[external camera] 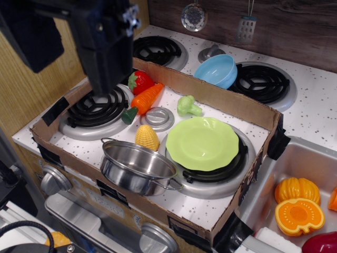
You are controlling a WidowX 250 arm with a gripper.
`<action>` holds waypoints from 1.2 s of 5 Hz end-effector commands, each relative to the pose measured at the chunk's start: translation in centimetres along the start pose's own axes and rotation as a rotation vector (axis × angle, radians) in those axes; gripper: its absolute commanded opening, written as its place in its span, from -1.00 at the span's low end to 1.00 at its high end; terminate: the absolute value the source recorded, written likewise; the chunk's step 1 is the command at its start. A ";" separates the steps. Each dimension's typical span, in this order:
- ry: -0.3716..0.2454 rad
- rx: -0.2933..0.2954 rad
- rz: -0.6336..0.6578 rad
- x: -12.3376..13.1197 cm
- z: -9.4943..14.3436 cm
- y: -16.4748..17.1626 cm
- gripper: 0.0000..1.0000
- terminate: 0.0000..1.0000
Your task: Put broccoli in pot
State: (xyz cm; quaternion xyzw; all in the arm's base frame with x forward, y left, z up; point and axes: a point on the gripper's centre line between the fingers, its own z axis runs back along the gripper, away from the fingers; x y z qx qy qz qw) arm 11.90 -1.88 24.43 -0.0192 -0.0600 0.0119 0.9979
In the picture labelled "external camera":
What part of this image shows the silver centre stove knob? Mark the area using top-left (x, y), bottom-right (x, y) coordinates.
top-left (140, 107), bottom-right (175, 132)

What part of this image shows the front right black burner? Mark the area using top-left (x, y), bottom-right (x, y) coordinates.
top-left (165, 134), bottom-right (249, 183)

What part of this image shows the hanging silver slotted spatula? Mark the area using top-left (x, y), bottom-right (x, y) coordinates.
top-left (235, 0), bottom-right (257, 45)

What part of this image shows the cut orange pumpkin half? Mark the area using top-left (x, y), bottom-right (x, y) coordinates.
top-left (274, 198), bottom-right (325, 237)

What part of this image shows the orange toy carrot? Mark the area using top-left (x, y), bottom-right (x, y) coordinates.
top-left (122, 83), bottom-right (164, 125)

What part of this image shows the light blue plastic bowl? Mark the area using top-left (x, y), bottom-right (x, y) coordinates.
top-left (194, 54), bottom-right (238, 89)

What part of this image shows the back left black burner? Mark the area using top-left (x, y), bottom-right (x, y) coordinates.
top-left (133, 36), bottom-right (182, 65)

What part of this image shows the orange toy piece at edge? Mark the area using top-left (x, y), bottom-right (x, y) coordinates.
top-left (328, 187), bottom-right (337, 211)

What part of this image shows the silver oven door handle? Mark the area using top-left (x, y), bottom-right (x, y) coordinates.
top-left (45, 193), bottom-right (141, 252)

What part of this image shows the stainless steel pot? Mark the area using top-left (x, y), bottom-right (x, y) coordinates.
top-left (100, 138), bottom-right (183, 196)

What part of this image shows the black cable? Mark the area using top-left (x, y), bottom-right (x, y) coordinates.
top-left (0, 220), bottom-right (55, 253)

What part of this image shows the red toy strawberry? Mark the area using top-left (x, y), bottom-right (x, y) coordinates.
top-left (128, 70), bottom-right (155, 95)

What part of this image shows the back right black burner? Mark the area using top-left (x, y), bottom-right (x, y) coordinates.
top-left (229, 64), bottom-right (290, 104)

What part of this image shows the brown cardboard fence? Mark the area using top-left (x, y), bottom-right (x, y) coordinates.
top-left (31, 59), bottom-right (283, 248)

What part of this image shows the silver stove knob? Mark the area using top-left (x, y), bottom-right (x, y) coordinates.
top-left (198, 45), bottom-right (226, 63)
top-left (140, 107), bottom-right (175, 132)

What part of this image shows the right silver oven knob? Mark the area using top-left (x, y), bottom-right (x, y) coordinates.
top-left (139, 222), bottom-right (178, 253)

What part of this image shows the silver toy sink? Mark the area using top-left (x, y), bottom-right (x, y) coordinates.
top-left (237, 137), bottom-right (336, 252)

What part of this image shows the black burner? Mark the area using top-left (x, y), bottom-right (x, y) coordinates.
top-left (229, 64), bottom-right (290, 104)
top-left (66, 87), bottom-right (129, 128)
top-left (133, 36), bottom-right (182, 65)
top-left (165, 134), bottom-right (249, 183)

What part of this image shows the green toy broccoli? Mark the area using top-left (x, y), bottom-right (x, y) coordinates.
top-left (177, 95), bottom-right (202, 116)

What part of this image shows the silver oven knob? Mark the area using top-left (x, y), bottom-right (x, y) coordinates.
top-left (139, 222), bottom-right (178, 253)
top-left (41, 165), bottom-right (72, 196)

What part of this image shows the orange toy below stove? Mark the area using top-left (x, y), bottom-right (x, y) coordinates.
top-left (51, 231), bottom-right (72, 248)

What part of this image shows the dark red toy pepper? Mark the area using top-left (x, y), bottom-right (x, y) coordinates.
top-left (302, 231), bottom-right (336, 253)

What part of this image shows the hanging silver strainer ladle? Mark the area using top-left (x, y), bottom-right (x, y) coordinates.
top-left (181, 1), bottom-right (208, 32)

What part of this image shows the front left black burner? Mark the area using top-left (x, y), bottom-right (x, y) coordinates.
top-left (66, 87), bottom-right (129, 128)

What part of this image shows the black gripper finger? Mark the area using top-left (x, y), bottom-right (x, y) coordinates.
top-left (1, 7), bottom-right (64, 73)
top-left (68, 1), bottom-right (141, 94)

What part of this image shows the orange toy pumpkin half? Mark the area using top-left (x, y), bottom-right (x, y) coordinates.
top-left (274, 177), bottom-right (321, 205)

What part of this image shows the light green plastic plate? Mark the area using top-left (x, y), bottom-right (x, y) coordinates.
top-left (165, 116), bottom-right (239, 172)

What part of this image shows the left silver oven knob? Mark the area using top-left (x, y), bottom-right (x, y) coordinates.
top-left (41, 165), bottom-right (72, 196)

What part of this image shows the yellow toy corn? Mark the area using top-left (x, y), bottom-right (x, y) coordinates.
top-left (135, 124), bottom-right (160, 151)

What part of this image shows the silver back stove knob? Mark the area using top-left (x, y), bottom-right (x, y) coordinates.
top-left (198, 45), bottom-right (226, 63)

